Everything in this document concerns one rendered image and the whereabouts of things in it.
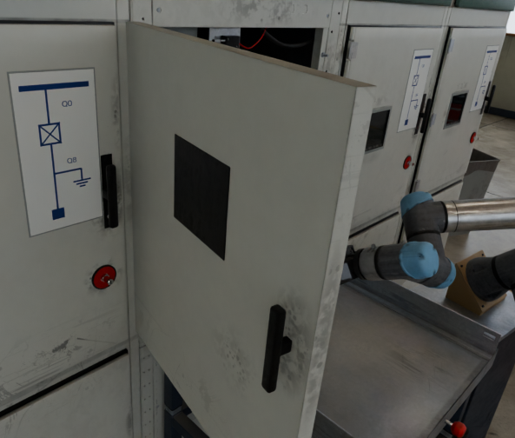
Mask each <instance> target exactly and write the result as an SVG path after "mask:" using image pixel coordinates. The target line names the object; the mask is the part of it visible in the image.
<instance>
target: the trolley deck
mask: <svg viewBox="0 0 515 438"><path fill-rule="evenodd" d="M497 352H498V348H496V351H495V355H494V356H493V357H492V359H491V360H490V361H487V360H485V359H483V358H481V357H479V356H478V355H475V354H474V353H472V352H470V351H468V350H466V349H464V348H462V347H460V346H459V345H457V344H455V343H453V342H450V341H448V340H447V339H446V338H444V337H442V336H440V335H437V334H435V333H433V332H432V331H431V330H429V329H427V328H424V327H422V326H420V325H419V324H418V323H416V322H413V321H411V320H409V319H407V318H405V317H404V316H403V315H400V314H398V313H396V312H394V311H392V310H391V309H389V308H387V307H385V306H383V305H381V304H379V303H377V302H375V301H374V300H372V299H370V298H368V297H366V296H364V295H362V294H360V293H359V292H357V291H355V290H353V289H350V288H349V287H347V286H345V285H344V284H341V285H340V288H339V293H338V298H337V302H336V307H335V312H334V317H333V326H332V330H331V335H330V340H329V344H328V350H327V358H326V363H325V367H324V372H323V377H322V382H321V386H320V395H319V400H318V405H317V409H318V410H319V411H320V412H321V413H323V414H324V415H326V416H327V417H328V418H330V419H331V420H332V421H334V422H335V423H337V424H338V425H339V426H341V427H342V428H344V429H345V430H346V431H347V432H348V433H349V434H351V435H352V436H354V437H355V438H436V437H437V435H438V434H439V433H440V431H441V430H442V429H443V428H444V426H445V425H446V424H445V420H446V419H447V420H448V421H450V419H451V418H452V417H453V415H454V414H455V413H456V411H457V410H458V409H459V407H460V406H461V405H462V404H463V402H464V401H465V399H466V398H467V397H468V396H469V394H470V393H471V392H472V391H473V390H474V389H475V387H476V386H477V385H478V384H479V382H480V381H481V380H482V378H483V377H484V376H485V374H486V373H487V372H488V370H489V369H490V368H491V367H492V364H493V362H494V359H495V357H496V354H497Z"/></svg>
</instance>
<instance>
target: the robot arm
mask: <svg viewBox="0 0 515 438"><path fill-rule="evenodd" d="M400 210H401V218H402V219H403V223H404V228H405V232H406V241H407V242H406V243H398V244H390V245H382V246H379V247H376V245H375V244H372V245H371V247H368V248H365V249H358V250H357V251H354V248H353V245H347V251H346V255H345V261H344V265H343V270H342V275H341V279H340V285H341V284H344V283H346V282H350V281H352V280H353V279H356V278H358V277H359V278H360V279H361V280H368V281H385V280H398V279H404V280H408V281H411V282H416V283H419V284H422V285H424V286H426V287H428V288H436V289H444V288H446V287H448V286H449V285H451V284H452V282H453V281H454V279H455V276H456V268H455V266H454V264H453V262H452V261H451V260H450V259H449V258H447V257H446V255H445V251H444V247H443V243H442V240H441V235H440V233H446V232H463V231H480V230H495V229H515V196H513V197H498V198H483V199H468V200H454V201H437V202H434V201H433V198H432V196H431V194H430V193H428V192H424V191H417V192H413V193H410V194H408V195H406V196H404V197H403V198H402V199H401V201H400ZM350 248H351V249H350ZM465 273H466V278H467V281H468V283H469V285H470V287H471V289H472V291H473V293H474V294H475V295H476V296H477V297H478V298H479V299H481V300H482V301H485V302H492V301H495V300H497V299H499V298H500V297H501V296H502V295H504V294H505V293H506V292H508V291H509V290H512V294H513V297H514V301H515V249H512V250H509V251H507V252H505V253H502V254H500V255H496V256H487V257H476V258H473V259H471V260H470V261H469V262H468V263H467V264H466V268H465Z"/></svg>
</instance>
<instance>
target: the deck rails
mask: <svg viewBox="0 0 515 438"><path fill-rule="evenodd" d="M344 285H345V286H347V287H349V288H350V289H353V290H355V291H357V292H359V293H360V294H362V295H364V296H366V297H368V298H370V299H372V300H374V301H375V302H377V303H379V304H381V305H383V306H385V307H387V308H389V309H391V310H392V311H394V312H396V313H398V314H400V315H403V316H404V317H405V318H407V319H409V320H411V321H413V322H416V323H418V324H419V325H420V326H422V327H424V328H426V329H429V330H431V331H432V332H433V333H435V334H437V335H440V336H442V337H444V338H446V339H447V340H448V341H450V342H453V343H455V344H457V345H459V346H460V347H462V348H464V349H466V350H468V351H470V352H472V353H474V354H475V355H478V356H479V357H481V358H483V359H485V360H487V361H490V360H491V359H492V357H493V356H494V355H495V351H496V348H497V346H498V342H499V340H500V337H501V334H500V333H498V332H496V331H494V330H492V329H490V328H488V327H485V326H483V325H481V324H479V323H477V322H475V321H473V320H471V319H469V318H467V317H465V316H463V315H461V314H459V313H457V312H455V311H453V310H451V309H448V308H446V307H444V306H442V305H440V304H438V303H436V302H434V301H432V300H430V299H428V298H426V297H424V296H422V295H420V294H418V293H416V292H414V291H411V290H410V289H407V288H405V287H403V286H401V285H399V284H398V283H396V282H393V281H391V280H385V281H368V280H361V279H360V278H359V277H358V278H356V279H353V280H352V281H350V282H346V283H344ZM485 332H486V333H488V334H490V335H493V336H495V340H492V339H490V338H488V337H486V336H484V333H485ZM312 437H313V438H355V437H354V436H352V435H351V434H349V433H348V432H347V431H346V430H345V429H344V428H342V427H341V426H339V425H338V424H337V423H335V422H334V421H332V420H331V419H330V418H328V417H327V416H326V415H324V414H323V413H321V412H320V411H319V410H318V409H316V415H315V419H314V428H313V433H312Z"/></svg>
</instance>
